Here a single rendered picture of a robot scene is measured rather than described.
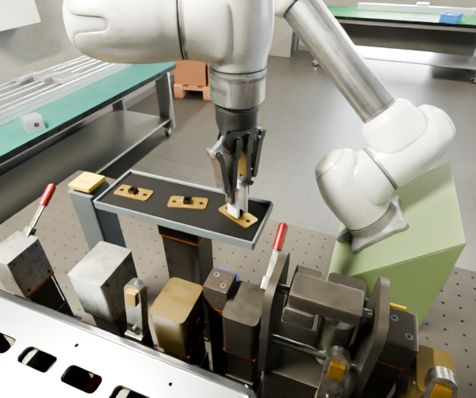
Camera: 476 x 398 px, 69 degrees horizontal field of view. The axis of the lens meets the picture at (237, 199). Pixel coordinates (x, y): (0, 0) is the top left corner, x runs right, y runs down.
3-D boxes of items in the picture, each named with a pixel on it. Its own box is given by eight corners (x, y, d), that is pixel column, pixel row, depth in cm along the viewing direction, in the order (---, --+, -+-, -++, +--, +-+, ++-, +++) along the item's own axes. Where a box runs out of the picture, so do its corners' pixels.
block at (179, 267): (176, 331, 101) (154, 213, 74) (189, 309, 107) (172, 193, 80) (208, 342, 99) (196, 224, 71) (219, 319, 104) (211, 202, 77)
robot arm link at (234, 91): (196, 65, 54) (198, 102, 57) (237, 79, 48) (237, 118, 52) (238, 54, 59) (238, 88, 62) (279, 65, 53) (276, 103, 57)
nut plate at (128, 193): (113, 194, 78) (111, 189, 77) (122, 185, 81) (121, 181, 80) (145, 201, 76) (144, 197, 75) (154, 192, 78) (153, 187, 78)
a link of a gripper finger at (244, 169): (231, 129, 62) (237, 125, 63) (235, 178, 69) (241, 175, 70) (247, 136, 60) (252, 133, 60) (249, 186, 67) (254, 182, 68)
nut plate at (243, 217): (217, 210, 73) (217, 205, 72) (230, 202, 75) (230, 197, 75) (245, 229, 68) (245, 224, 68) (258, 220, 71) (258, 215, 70)
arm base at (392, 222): (340, 228, 122) (331, 217, 121) (399, 197, 111) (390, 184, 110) (341, 260, 107) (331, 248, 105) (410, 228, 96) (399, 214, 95)
